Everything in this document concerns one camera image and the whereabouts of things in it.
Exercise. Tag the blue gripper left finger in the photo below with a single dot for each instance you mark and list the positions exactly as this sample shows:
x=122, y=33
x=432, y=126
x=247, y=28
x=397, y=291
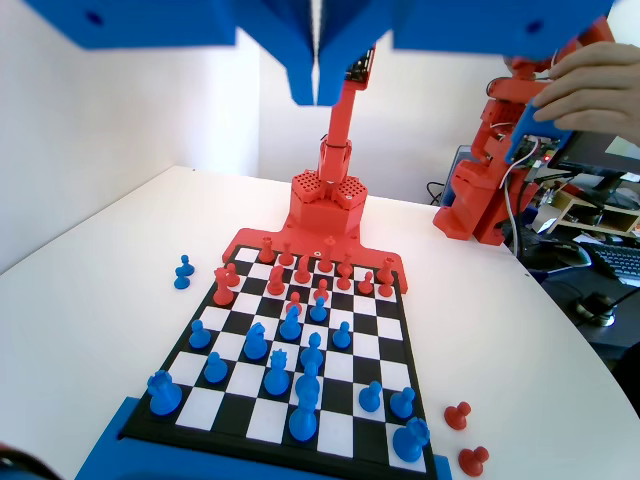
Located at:
x=295, y=50

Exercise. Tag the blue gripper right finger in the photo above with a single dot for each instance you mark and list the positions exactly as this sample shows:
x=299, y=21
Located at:
x=345, y=35

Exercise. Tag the red leader arm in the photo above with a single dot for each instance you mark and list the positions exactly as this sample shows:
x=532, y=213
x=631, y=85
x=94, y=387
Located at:
x=470, y=200

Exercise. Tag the blue knight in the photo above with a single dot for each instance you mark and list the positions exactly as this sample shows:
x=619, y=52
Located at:
x=290, y=327
x=255, y=345

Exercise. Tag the red pawn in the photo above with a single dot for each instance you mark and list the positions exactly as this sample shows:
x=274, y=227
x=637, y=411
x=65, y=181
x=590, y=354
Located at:
x=232, y=277
x=471, y=461
x=343, y=284
x=456, y=417
x=365, y=286
x=321, y=292
x=294, y=300

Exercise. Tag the red robot arm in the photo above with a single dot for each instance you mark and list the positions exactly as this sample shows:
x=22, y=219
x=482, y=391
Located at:
x=326, y=210

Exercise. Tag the person's bare hand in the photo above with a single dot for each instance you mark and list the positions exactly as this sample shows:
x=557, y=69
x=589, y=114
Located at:
x=595, y=90

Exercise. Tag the grey blue box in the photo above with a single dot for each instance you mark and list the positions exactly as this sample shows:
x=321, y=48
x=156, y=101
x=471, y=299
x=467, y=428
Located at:
x=459, y=152

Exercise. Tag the blue controller board holder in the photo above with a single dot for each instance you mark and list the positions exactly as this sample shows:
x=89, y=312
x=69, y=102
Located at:
x=525, y=130

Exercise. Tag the red rook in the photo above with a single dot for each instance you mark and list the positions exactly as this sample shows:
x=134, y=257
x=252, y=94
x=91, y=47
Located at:
x=266, y=254
x=387, y=270

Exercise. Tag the red king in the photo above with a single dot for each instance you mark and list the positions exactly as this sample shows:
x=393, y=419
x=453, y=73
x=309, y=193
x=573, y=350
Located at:
x=327, y=262

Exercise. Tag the red knight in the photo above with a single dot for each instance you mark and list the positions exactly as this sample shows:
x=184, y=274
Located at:
x=275, y=286
x=302, y=272

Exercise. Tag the red queen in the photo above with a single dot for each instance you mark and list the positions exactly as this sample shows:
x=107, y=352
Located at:
x=222, y=295

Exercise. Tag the black computer monitor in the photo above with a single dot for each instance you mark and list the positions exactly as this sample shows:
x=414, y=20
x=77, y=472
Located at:
x=590, y=150

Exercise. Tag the black and white chessboard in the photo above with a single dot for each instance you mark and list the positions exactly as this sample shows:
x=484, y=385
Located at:
x=375, y=345

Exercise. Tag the blue bishop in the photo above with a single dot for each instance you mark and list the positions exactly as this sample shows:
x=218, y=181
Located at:
x=307, y=377

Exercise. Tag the blue queen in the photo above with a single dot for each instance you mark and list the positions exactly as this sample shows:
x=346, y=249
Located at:
x=276, y=380

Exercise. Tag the wooden monitor riser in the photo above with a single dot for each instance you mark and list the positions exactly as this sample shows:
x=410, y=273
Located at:
x=625, y=222

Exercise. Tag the black keyboard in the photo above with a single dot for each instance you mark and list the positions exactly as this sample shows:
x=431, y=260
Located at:
x=617, y=262

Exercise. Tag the computer mouse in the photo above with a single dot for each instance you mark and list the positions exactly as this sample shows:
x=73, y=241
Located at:
x=595, y=307

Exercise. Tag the blue rook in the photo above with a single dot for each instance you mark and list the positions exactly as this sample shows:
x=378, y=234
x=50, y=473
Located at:
x=163, y=397
x=411, y=442

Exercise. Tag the blue king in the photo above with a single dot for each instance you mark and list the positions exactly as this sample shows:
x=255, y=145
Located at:
x=302, y=426

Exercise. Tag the black camera circuit board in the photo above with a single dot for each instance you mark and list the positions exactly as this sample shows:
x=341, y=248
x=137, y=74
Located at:
x=361, y=65

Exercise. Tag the red base plate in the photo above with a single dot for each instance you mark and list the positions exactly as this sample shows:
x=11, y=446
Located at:
x=252, y=236

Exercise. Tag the blue base plate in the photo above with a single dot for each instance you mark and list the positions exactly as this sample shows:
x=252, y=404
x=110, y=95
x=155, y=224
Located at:
x=105, y=450

